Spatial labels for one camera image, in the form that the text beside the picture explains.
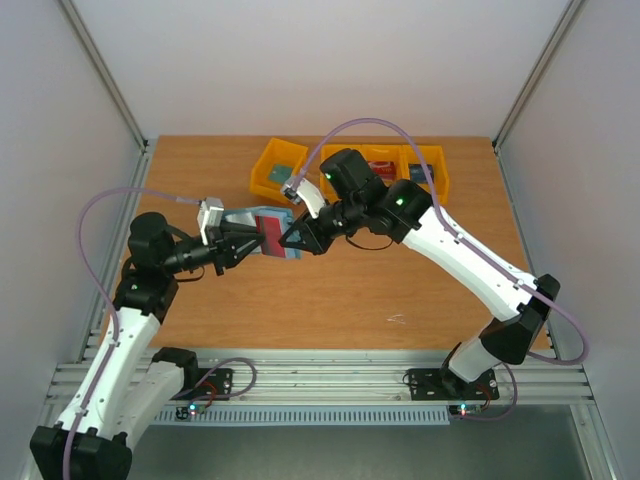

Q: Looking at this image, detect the purple cable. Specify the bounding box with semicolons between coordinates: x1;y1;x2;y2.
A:
294;117;591;366
64;185;204;480

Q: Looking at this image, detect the blue credit card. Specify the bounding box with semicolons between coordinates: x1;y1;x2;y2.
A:
408;163;435;184

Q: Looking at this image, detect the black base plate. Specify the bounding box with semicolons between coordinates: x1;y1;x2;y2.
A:
172;368;234;401
402;368;500;401

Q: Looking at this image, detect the red card in bin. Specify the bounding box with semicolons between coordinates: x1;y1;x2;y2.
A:
368;161;397;182

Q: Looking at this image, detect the grey slotted cable duct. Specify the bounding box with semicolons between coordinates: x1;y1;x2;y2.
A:
152;405;450;428

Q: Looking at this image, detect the single yellow bin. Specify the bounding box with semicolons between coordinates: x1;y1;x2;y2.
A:
249;138;308;204

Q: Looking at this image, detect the teal credit card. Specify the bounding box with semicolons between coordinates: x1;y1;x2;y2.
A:
268;164;293;185

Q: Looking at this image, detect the right aluminium frame post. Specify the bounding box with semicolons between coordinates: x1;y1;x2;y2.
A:
492;0;587;156

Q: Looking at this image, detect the yellow bin with blue card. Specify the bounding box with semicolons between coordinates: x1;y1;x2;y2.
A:
402;144;450;206

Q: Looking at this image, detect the yellow bin with red card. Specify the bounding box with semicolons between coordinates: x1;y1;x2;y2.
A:
361;144;402;183

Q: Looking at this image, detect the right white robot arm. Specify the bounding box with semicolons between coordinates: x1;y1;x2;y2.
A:
279;149;560;399

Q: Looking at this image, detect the blue card holder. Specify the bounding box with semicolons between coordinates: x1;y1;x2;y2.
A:
223;206;302;260

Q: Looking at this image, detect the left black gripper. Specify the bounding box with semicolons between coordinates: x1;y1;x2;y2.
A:
163;219;264;275

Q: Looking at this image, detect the yellow bin with black card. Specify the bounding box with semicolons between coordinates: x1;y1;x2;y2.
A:
319;144;367;202

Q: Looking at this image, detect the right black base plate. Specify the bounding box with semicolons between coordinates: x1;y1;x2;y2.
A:
402;368;500;401

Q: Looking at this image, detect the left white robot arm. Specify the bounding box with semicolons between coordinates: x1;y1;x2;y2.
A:
30;212;265;479

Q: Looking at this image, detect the red credit card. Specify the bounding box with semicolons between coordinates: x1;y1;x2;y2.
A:
256;215;299;259

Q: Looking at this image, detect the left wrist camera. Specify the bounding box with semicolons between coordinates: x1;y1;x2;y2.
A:
197;197;225;245

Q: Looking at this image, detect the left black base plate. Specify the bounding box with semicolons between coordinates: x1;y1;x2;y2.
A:
172;368;234;401

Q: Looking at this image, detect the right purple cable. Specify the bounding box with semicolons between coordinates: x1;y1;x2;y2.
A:
294;117;591;366

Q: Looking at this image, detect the left aluminium frame post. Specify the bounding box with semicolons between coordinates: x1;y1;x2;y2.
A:
56;0;149;152

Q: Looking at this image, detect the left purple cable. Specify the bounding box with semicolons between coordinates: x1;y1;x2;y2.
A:
64;185;204;480

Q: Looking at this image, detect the aluminium rail base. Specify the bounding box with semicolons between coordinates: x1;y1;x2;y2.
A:
47;347;596;407

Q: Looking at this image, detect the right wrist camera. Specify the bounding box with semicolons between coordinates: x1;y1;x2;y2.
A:
281;176;327;219

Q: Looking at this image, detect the aluminium frame post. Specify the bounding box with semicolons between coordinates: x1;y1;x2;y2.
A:
492;0;587;156
56;0;149;152

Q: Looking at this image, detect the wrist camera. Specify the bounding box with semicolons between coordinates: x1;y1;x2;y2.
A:
197;197;225;245
281;176;327;219

